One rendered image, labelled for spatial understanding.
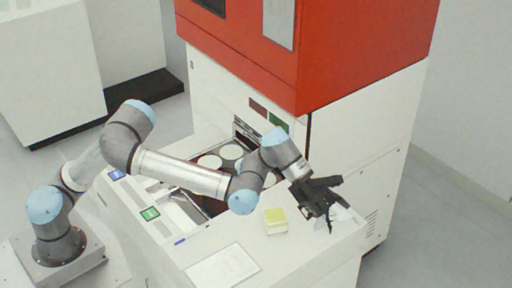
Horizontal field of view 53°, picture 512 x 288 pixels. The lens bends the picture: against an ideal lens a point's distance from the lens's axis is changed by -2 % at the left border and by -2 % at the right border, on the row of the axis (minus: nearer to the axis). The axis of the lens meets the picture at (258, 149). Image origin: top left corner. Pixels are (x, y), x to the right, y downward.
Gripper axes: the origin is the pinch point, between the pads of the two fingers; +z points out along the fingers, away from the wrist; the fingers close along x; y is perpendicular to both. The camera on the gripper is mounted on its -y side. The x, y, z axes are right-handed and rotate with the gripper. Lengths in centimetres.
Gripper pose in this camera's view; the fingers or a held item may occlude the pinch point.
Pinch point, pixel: (347, 228)
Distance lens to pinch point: 152.5
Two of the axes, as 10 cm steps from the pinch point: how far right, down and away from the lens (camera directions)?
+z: 5.9, 8.1, 0.2
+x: 4.4, -3.0, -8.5
